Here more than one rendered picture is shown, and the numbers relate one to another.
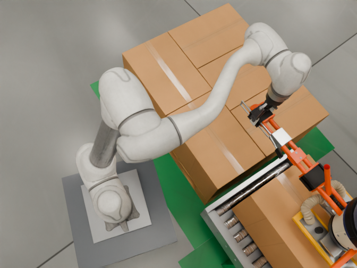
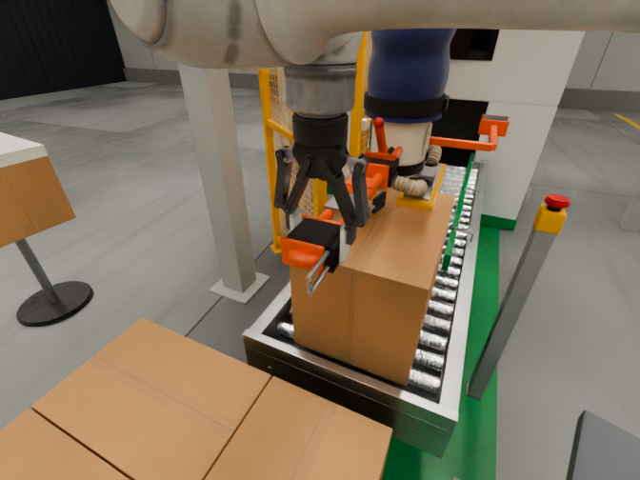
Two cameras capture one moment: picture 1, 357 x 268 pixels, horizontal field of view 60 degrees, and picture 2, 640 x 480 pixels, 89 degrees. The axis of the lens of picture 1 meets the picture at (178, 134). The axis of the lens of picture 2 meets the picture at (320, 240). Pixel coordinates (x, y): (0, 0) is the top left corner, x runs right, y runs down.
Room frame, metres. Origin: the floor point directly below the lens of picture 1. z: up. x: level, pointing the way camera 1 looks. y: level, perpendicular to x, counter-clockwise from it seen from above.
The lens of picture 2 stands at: (0.85, 0.07, 1.49)
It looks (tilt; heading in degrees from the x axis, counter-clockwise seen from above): 33 degrees down; 249
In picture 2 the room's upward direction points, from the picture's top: straight up
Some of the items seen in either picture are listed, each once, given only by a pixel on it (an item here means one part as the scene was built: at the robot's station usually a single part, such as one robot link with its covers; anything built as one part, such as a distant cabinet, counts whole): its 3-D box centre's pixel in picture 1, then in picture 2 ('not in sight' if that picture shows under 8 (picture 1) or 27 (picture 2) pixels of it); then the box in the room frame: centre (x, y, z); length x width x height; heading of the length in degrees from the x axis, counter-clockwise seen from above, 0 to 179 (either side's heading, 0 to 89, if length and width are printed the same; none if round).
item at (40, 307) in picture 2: not in sight; (34, 265); (1.86, -1.99, 0.31); 0.40 x 0.40 x 0.62
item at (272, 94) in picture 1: (280, 89); (320, 89); (0.68, -0.35, 1.42); 0.09 x 0.09 x 0.06
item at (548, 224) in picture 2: not in sight; (506, 319); (-0.19, -0.53, 0.50); 0.07 x 0.07 x 1.00; 43
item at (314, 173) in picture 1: (314, 177); (375, 170); (0.44, -0.60, 1.20); 0.10 x 0.08 x 0.06; 134
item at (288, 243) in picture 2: (261, 114); (312, 243); (0.70, -0.36, 1.19); 0.08 x 0.07 x 0.05; 44
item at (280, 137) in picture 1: (280, 138); (344, 210); (0.60, -0.45, 1.18); 0.07 x 0.07 x 0.04; 44
